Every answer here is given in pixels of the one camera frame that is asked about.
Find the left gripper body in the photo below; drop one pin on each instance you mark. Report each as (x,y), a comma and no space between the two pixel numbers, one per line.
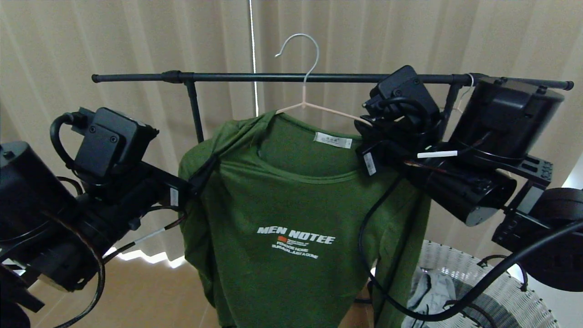
(118,214)

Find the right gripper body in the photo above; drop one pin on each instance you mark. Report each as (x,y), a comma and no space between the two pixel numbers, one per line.
(455,191)

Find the pale grey shorts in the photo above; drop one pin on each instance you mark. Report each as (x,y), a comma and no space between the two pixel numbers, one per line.
(432,291)

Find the green long-sleeved shirt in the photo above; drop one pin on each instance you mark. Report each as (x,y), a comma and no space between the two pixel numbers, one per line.
(282,196)

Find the pink clothes hanger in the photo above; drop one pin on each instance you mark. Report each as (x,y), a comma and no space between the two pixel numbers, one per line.
(303,93)
(463,97)

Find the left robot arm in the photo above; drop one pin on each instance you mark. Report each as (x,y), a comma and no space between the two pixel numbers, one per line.
(27,191)

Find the white laundry basket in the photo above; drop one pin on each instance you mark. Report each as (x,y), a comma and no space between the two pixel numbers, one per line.
(514,300)

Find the black clothes rack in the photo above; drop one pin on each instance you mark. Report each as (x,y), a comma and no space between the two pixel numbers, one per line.
(227,77)

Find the beige curtain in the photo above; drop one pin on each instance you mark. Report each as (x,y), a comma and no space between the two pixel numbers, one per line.
(136,36)

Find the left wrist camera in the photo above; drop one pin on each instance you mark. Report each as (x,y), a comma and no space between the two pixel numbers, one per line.
(109,141)

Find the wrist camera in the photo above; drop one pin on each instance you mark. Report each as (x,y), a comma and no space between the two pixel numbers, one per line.
(109,141)
(401,91)

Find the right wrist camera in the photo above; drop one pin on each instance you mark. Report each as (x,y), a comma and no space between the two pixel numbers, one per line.
(401,91)

